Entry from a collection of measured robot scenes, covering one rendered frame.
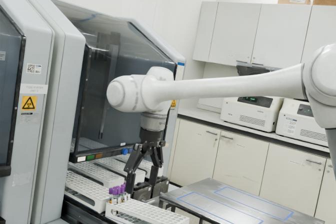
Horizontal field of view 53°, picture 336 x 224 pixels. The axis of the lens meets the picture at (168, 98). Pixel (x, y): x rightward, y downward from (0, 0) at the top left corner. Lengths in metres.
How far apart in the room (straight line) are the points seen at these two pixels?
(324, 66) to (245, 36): 3.13
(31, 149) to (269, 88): 0.79
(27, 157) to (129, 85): 0.47
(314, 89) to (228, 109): 2.83
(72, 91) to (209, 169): 2.60
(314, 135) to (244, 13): 1.50
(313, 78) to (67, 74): 0.83
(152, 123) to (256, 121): 2.37
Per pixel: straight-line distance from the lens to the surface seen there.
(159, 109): 1.10
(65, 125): 1.28
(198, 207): 1.49
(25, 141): 1.21
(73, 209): 1.39
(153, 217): 1.19
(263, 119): 3.39
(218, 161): 3.62
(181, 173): 3.86
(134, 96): 0.94
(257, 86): 0.98
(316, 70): 0.72
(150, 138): 1.13
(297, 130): 3.32
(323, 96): 0.73
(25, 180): 1.26
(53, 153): 1.29
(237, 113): 3.49
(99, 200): 1.30
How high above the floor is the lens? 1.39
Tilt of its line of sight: 5 degrees down
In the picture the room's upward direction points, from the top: 9 degrees clockwise
